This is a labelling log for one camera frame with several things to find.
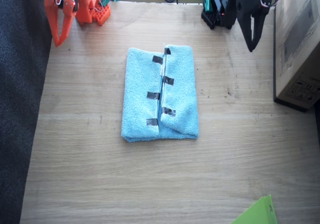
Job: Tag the light blue towel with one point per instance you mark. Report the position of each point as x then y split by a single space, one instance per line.
140 84

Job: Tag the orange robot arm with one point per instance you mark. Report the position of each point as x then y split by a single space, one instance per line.
86 12

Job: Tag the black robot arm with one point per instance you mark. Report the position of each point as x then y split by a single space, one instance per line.
220 7

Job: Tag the brown cardboard box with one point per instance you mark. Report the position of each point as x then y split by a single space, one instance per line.
297 47

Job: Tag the dark grey fabric sofa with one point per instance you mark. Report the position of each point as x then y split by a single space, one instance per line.
20 96

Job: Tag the black tape strip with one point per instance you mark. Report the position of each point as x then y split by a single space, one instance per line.
157 59
153 95
168 80
169 111
167 51
152 122

